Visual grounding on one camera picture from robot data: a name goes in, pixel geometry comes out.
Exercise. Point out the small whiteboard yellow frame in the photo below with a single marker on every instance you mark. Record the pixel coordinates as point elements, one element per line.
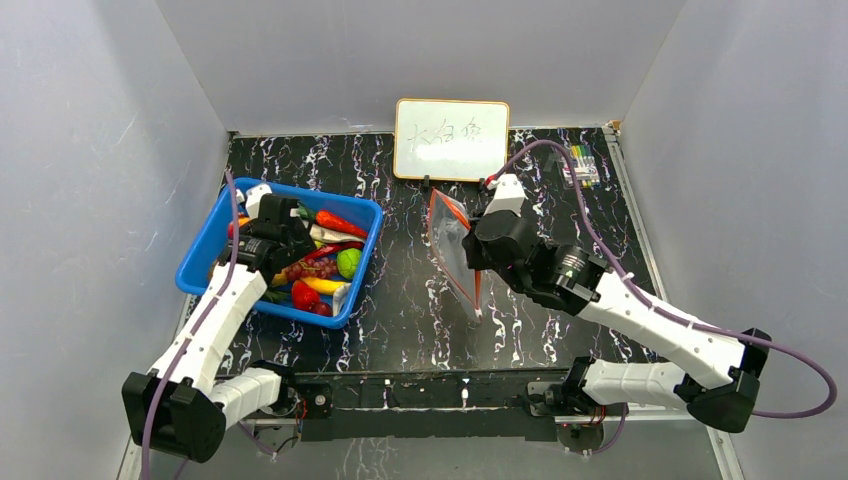
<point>449,140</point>

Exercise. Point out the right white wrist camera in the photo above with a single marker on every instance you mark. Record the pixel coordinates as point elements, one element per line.
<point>508,194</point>

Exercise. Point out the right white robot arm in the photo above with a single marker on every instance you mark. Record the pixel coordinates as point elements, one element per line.
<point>714,378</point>

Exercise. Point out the grey toy fish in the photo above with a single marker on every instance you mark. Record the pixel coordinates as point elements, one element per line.
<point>327,236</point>

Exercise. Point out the green toy cabbage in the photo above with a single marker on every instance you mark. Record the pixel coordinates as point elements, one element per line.
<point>347,262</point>

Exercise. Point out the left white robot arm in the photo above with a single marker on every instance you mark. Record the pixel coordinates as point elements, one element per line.
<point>212,344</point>

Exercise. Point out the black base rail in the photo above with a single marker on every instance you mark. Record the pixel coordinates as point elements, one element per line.
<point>318,407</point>

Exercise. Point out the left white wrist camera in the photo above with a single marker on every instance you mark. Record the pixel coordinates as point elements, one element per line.
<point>250,199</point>

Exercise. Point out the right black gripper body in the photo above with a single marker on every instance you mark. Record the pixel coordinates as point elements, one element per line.
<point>477,242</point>

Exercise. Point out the green toy cucumber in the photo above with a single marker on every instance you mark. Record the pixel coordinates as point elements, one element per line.
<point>306,214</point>

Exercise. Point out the red toy pepper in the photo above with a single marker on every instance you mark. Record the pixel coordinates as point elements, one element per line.
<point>303,296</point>

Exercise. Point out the marker pen pack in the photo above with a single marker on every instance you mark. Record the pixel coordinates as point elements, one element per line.
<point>585,168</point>

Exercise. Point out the orange toy carrot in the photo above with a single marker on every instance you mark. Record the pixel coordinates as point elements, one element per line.
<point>333,222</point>

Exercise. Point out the clear orange zip bag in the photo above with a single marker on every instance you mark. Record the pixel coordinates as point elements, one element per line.
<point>448,223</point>

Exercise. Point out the purple toy grapes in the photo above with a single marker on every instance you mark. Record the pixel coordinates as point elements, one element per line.
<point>322,268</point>

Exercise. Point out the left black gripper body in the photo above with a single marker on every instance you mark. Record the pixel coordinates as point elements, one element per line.
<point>299,244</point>

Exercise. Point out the red toy chili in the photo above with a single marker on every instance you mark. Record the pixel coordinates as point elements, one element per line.
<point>332,248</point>

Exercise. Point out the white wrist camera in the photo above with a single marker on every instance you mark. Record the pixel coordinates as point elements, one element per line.
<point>508,194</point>
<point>250,199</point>

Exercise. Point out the yellow toy banana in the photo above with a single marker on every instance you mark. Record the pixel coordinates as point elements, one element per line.
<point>324,286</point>

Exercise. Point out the dark red toy cherry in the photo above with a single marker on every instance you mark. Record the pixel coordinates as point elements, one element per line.
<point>322,309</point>

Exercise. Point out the white toy radish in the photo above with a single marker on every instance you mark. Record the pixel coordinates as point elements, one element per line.
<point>339,297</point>

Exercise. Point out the blue plastic bin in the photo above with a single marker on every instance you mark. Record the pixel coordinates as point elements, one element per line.
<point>191,275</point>

